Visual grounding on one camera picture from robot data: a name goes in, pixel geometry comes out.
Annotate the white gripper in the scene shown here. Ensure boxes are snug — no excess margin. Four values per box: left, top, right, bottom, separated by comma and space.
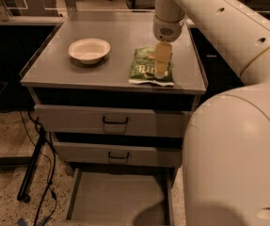
153, 17, 184, 79

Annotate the green jalapeno chip bag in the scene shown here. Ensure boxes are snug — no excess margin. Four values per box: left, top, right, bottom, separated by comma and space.
129, 47, 174, 87

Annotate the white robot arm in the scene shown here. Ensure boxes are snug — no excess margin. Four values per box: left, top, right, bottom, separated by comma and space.
153, 0, 270, 226

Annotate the grey drawer cabinet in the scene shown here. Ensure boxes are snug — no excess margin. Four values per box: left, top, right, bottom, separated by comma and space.
22, 11, 207, 169

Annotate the grey middle drawer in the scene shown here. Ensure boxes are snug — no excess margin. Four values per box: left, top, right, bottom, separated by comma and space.
53, 133, 183, 168

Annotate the grey top drawer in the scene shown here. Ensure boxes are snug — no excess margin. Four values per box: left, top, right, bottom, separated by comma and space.
35, 105, 191, 137

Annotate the grey open bottom drawer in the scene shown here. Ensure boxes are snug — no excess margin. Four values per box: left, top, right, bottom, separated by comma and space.
54, 166, 174, 226

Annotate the white paper bowl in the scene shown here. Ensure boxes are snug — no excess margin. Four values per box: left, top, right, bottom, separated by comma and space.
68, 39, 111, 65

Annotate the black stand leg with wheel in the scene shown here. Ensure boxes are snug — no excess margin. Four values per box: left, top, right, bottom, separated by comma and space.
17, 127, 45, 203

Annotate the black cable left floor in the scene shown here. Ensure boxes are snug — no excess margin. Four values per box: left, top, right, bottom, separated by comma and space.
19, 110, 58, 226

